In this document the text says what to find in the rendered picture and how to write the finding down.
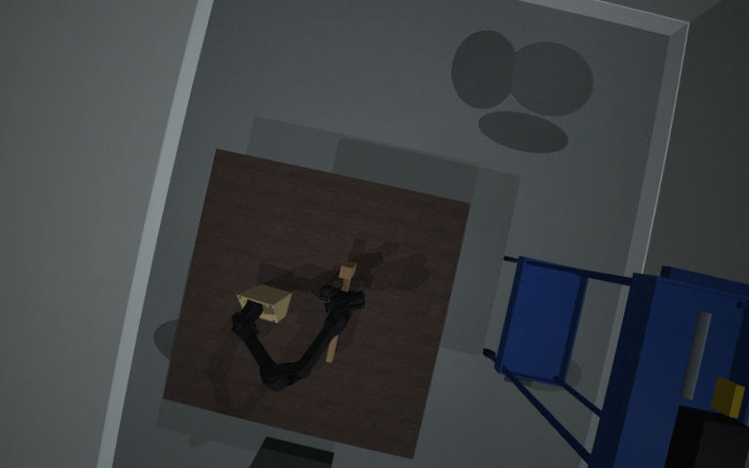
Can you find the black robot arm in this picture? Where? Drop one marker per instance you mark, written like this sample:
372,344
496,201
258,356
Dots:
277,377

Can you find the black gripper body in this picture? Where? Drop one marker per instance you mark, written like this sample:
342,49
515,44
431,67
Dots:
325,293

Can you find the wooden post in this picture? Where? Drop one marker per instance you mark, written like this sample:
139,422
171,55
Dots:
347,270

